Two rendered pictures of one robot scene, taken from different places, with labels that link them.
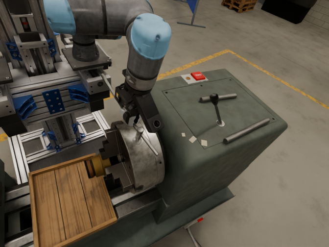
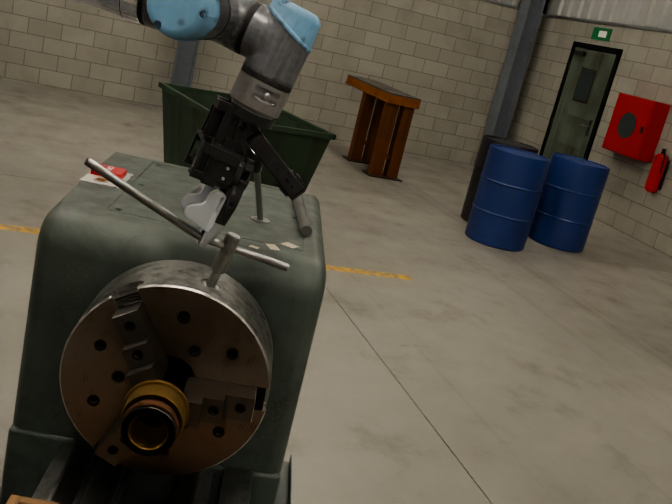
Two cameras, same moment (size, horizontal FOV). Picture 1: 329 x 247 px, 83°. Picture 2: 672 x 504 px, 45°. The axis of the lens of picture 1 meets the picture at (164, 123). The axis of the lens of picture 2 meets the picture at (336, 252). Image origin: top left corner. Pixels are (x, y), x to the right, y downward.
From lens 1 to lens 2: 102 cm
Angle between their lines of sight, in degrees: 57
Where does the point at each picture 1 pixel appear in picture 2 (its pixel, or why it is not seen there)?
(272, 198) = (304, 482)
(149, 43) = (315, 28)
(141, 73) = (291, 79)
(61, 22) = (212, 16)
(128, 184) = (251, 392)
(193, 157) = (309, 263)
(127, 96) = (230, 151)
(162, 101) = (142, 222)
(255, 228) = not seen: outside the picture
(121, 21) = (236, 12)
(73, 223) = not seen: outside the picture
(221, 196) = not seen: hidden behind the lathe
